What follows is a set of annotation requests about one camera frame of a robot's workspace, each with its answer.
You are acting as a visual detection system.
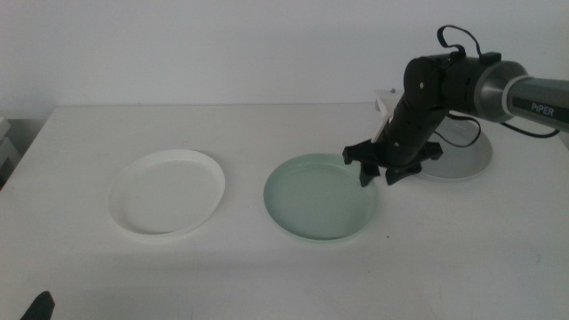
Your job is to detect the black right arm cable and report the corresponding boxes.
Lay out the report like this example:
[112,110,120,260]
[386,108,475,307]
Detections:
[433,24,561,149]

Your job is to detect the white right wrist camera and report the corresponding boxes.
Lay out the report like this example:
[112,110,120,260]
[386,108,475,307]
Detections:
[371,88,404,144]

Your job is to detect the white shallow bowl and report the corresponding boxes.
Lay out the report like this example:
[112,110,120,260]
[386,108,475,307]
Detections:
[107,148,227,236]

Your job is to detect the grey shallow bowl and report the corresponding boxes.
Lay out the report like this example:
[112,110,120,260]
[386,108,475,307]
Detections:
[416,116,493,181]

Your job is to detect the pale green shallow bowl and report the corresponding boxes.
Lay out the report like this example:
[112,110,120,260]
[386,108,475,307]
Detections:
[262,153,381,243]

